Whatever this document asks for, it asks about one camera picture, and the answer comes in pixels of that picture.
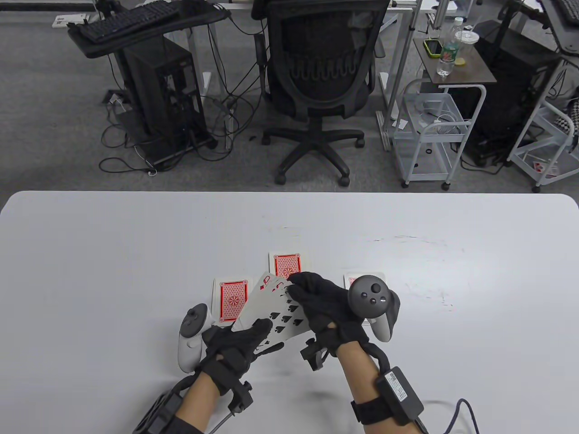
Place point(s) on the person's right hand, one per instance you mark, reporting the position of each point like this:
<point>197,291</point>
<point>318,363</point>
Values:
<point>325,307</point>

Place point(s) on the person's left hand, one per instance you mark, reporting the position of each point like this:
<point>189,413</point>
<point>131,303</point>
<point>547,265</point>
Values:
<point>230,352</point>

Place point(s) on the dealt red-backed cards pile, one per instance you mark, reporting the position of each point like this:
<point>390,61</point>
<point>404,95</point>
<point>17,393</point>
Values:
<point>285,264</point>
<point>267,307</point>
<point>230,298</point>
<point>350,279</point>

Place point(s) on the person's left forearm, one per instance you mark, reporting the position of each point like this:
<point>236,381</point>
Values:
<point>199,398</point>

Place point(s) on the red and white card packet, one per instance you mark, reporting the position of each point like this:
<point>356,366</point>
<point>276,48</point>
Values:
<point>538,167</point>

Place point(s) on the white and black VR controller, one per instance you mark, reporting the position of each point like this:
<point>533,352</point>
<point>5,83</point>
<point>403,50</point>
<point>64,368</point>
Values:
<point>368,296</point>
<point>187,352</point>

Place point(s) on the black mesh office chair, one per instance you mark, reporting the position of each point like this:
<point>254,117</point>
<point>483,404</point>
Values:
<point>325,90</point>

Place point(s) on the white desk leg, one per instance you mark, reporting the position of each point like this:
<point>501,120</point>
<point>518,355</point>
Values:
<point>407,45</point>
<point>206,83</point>

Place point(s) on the black hanging power brick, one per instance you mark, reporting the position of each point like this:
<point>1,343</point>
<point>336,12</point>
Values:
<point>260,49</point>

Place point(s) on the black computer tower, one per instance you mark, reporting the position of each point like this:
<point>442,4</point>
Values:
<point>511,90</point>
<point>158,90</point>

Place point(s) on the clear bottle green label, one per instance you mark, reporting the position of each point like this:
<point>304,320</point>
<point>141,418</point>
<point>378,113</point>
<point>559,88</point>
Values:
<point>448,54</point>

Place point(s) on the phone in green case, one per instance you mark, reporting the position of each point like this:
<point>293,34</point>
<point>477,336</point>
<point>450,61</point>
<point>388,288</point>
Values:
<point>433,47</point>

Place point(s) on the clear plastic cup with lid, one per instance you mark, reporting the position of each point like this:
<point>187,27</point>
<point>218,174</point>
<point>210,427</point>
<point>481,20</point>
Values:
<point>467,37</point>

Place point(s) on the black white checkered cloth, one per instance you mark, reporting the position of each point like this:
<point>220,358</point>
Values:
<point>573,113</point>

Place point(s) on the black keyboard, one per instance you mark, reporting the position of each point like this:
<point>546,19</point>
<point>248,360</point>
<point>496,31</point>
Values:
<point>571,11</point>
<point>122,20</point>

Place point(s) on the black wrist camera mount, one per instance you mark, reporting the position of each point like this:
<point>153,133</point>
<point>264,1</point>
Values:
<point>242,398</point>
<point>314,355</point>

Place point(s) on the brown side table white frame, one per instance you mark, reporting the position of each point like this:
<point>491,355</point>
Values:
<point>475,68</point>

